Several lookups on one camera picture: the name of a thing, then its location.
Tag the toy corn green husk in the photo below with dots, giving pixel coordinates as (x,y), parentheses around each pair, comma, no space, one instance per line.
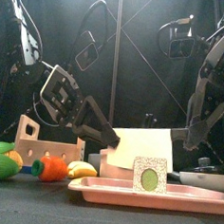
(0,167)

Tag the pink plastic tray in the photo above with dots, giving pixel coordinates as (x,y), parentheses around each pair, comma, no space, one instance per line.
(148,199)

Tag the wooden toy crate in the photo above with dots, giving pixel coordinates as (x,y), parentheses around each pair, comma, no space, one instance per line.
(50,152)

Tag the orange toy vegetable green top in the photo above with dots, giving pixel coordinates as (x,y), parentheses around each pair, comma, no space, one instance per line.
(52,169)

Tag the black pan lid with knob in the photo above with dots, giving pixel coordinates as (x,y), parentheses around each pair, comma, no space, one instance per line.
(204,169)

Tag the blue toy dish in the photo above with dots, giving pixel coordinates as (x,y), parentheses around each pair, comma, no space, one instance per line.
(26,169)

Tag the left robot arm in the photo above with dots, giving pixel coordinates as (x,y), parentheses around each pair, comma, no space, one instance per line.
(27,43)

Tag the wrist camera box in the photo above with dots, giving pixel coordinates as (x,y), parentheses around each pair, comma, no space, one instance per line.
(86,53)
(181,48)

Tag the small black upright object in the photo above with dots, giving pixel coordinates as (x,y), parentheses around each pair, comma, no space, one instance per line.
(149,120)

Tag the cream paper sheet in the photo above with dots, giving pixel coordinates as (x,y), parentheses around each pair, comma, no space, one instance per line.
(140,144)

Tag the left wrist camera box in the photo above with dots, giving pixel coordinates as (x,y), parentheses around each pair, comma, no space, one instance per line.
(86,53)

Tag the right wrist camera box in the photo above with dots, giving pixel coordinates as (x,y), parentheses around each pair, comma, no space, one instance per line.
(181,48)

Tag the yellow toy banana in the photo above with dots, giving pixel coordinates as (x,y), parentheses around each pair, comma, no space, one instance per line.
(82,171)

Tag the vertical metal frame pole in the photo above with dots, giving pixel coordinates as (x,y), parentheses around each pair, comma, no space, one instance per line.
(116,54)

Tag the grey toy frying pan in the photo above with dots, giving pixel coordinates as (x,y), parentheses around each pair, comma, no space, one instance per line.
(206,181)

